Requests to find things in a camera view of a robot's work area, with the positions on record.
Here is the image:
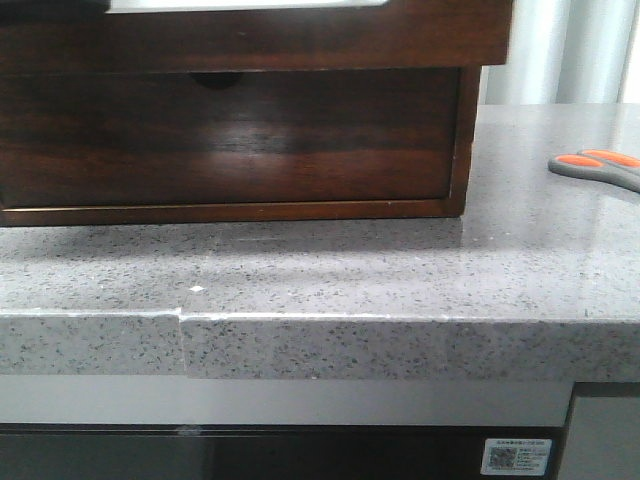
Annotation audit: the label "dark wooden drawer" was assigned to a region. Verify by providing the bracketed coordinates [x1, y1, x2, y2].
[1, 69, 459, 207]

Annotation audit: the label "grey orange handled scissors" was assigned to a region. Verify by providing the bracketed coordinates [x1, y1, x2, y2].
[547, 149, 639, 193]

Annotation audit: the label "dark wooden drawer cabinet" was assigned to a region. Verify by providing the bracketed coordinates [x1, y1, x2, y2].
[1, 1, 513, 227]

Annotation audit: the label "white QR code sticker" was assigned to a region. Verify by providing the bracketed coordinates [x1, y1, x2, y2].
[480, 438, 553, 476]

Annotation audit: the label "grey curtain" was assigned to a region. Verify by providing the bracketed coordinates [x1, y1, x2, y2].
[480, 0, 639, 105]

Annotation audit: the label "white tray on cabinet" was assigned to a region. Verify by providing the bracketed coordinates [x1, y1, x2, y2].
[108, 0, 386, 14]

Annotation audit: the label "black oven under counter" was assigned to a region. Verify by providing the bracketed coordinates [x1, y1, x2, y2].
[1, 424, 564, 479]

